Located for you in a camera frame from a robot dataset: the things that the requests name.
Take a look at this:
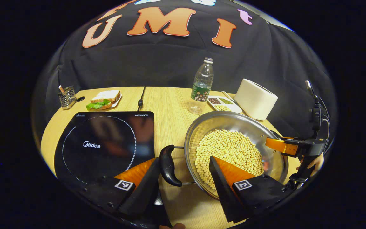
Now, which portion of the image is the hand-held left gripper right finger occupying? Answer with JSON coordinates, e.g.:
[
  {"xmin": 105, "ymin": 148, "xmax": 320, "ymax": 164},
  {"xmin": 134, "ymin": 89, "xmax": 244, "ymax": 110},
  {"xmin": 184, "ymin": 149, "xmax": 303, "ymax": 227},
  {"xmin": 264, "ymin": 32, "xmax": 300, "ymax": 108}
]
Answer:
[{"xmin": 209, "ymin": 156, "xmax": 290, "ymax": 223}]

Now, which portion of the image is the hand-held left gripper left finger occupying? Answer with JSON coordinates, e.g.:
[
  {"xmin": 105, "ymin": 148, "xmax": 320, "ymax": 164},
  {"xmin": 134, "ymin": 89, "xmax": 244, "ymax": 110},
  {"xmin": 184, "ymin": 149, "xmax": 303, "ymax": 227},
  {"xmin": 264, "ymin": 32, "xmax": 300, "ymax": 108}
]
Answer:
[{"xmin": 85, "ymin": 157, "xmax": 163, "ymax": 220}]

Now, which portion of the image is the pile of yellow soybeans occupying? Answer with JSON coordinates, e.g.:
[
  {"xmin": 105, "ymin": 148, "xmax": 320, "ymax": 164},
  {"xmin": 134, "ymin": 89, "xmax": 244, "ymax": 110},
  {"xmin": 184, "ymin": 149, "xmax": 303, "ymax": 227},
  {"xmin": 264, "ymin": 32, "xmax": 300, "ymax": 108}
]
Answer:
[{"xmin": 194, "ymin": 129, "xmax": 264, "ymax": 191}]

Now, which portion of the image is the black induction cooktop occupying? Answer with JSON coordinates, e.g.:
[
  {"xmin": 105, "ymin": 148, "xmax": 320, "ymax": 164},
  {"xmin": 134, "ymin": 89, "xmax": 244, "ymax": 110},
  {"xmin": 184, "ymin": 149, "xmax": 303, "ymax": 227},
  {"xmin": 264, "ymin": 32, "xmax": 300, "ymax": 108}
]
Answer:
[{"xmin": 54, "ymin": 111, "xmax": 155, "ymax": 188}]

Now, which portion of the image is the steel pot with black handle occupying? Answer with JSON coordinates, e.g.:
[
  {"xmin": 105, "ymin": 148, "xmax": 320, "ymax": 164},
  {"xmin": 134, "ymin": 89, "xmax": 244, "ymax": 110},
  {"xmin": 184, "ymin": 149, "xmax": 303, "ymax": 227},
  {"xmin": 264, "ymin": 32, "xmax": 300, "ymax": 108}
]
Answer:
[{"xmin": 159, "ymin": 111, "xmax": 289, "ymax": 200}]

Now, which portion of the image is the white toaster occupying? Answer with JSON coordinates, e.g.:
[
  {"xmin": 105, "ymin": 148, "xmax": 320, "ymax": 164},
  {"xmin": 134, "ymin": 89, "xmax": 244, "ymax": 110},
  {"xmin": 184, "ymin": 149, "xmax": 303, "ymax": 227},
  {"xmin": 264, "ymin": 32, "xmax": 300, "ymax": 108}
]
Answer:
[{"xmin": 234, "ymin": 79, "xmax": 278, "ymax": 121}]

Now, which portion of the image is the white divided dish of beans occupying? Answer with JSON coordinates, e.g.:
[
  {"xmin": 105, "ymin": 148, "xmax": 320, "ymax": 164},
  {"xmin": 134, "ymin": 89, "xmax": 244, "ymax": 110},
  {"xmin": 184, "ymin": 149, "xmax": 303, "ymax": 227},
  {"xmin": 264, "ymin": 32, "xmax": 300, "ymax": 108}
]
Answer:
[{"xmin": 207, "ymin": 95, "xmax": 242, "ymax": 113}]

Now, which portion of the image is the clear plastic water bottle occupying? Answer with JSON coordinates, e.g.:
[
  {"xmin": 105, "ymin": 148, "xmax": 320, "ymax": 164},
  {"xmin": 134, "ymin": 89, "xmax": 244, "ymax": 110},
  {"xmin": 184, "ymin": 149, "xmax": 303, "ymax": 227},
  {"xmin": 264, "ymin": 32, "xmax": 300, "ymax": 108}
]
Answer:
[{"xmin": 188, "ymin": 57, "xmax": 214, "ymax": 115}]

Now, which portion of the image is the sandwich on white plate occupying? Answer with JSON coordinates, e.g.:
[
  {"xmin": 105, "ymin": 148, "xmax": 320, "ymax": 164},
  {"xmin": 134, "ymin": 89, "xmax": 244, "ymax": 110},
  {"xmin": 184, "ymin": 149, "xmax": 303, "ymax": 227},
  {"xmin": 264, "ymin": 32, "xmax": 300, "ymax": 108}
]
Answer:
[{"xmin": 86, "ymin": 90, "xmax": 122, "ymax": 111}]

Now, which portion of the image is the black backdrop cloth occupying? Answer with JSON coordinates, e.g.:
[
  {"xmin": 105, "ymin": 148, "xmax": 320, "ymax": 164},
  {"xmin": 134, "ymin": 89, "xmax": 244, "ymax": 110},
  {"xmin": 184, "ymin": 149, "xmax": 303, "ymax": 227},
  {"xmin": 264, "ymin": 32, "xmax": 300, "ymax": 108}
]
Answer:
[{"xmin": 32, "ymin": 0, "xmax": 337, "ymax": 150}]

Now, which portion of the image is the black power cable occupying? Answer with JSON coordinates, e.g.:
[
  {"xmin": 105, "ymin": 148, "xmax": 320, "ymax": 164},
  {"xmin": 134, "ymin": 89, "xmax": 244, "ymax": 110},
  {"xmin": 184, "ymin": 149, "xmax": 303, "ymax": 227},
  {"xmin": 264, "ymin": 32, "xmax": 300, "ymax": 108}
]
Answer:
[{"xmin": 138, "ymin": 87, "xmax": 146, "ymax": 112}]

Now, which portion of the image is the metal wire mesh holder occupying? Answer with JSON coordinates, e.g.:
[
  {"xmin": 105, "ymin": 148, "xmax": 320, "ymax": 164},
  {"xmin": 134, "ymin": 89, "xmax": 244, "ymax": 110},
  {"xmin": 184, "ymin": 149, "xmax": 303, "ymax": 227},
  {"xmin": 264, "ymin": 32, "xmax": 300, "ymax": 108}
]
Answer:
[{"xmin": 58, "ymin": 85, "xmax": 77, "ymax": 110}]

